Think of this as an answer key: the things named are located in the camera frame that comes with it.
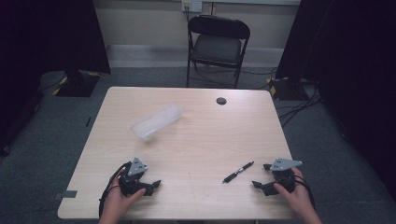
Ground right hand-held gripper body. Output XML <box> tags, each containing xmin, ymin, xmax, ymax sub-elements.
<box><xmin>269</xmin><ymin>157</ymin><xmax>304</xmax><ymax>194</ymax></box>

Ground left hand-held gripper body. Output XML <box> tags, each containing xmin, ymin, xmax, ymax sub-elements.
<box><xmin>119</xmin><ymin>157</ymin><xmax>149</xmax><ymax>197</ymax></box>

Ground black pen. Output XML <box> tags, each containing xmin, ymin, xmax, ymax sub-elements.
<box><xmin>221</xmin><ymin>161</ymin><xmax>255</xmax><ymax>184</ymax></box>

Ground clear plastic pencil box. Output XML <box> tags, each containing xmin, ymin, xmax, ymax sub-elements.
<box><xmin>130</xmin><ymin>104</ymin><xmax>185</xmax><ymax>140</ymax></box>

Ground person's right hand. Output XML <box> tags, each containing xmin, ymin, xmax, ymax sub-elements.
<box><xmin>273</xmin><ymin>167</ymin><xmax>313</xmax><ymax>217</ymax></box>

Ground person's left hand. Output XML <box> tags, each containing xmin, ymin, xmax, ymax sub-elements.
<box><xmin>105</xmin><ymin>169</ymin><xmax>148</xmax><ymax>220</ymax></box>

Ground grey tape strip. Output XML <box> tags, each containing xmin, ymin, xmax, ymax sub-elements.
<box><xmin>51</xmin><ymin>189</ymin><xmax>78</xmax><ymax>202</ymax></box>

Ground black stand base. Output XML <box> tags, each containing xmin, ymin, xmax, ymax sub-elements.
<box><xmin>267</xmin><ymin>76</ymin><xmax>313</xmax><ymax>102</ymax></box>
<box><xmin>51</xmin><ymin>69</ymin><xmax>102</xmax><ymax>98</ymax></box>

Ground black folding chair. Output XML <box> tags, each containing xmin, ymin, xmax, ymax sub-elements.
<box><xmin>186</xmin><ymin>14</ymin><xmax>251</xmax><ymax>90</ymax></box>

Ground black curtain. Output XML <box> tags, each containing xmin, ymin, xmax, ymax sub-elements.
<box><xmin>275</xmin><ymin>0</ymin><xmax>396</xmax><ymax>200</ymax></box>
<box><xmin>0</xmin><ymin>0</ymin><xmax>112</xmax><ymax>157</ymax></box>

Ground right hand-held gripper cable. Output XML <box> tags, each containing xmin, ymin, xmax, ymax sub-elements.
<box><xmin>293</xmin><ymin>175</ymin><xmax>317</xmax><ymax>210</ymax></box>

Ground hand-held gripper cable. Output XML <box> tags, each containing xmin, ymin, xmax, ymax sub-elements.
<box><xmin>98</xmin><ymin>161</ymin><xmax>133</xmax><ymax>218</ymax></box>
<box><xmin>293</xmin><ymin>175</ymin><xmax>317</xmax><ymax>210</ymax></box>

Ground left hand-held gripper cable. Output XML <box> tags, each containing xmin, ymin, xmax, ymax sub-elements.
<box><xmin>98</xmin><ymin>161</ymin><xmax>133</xmax><ymax>218</ymax></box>

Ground black floor cables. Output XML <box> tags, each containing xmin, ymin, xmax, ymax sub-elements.
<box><xmin>276</xmin><ymin>78</ymin><xmax>325</xmax><ymax>129</ymax></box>

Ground white wall outlet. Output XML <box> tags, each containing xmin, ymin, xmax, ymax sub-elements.
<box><xmin>181</xmin><ymin>0</ymin><xmax>204</xmax><ymax>14</ymax></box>

